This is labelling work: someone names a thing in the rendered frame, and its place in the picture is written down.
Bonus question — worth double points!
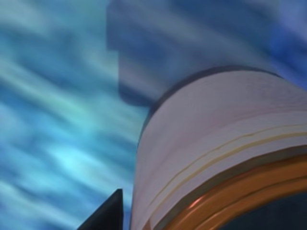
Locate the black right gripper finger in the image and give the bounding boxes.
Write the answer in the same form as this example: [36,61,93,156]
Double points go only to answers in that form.
[77,188,124,230]

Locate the white cylindrical container orange rim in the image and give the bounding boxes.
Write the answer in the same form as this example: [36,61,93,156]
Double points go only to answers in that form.
[130,65,307,230]

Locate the blue tablecloth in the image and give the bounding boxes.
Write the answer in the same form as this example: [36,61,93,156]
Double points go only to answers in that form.
[0,0,307,230]

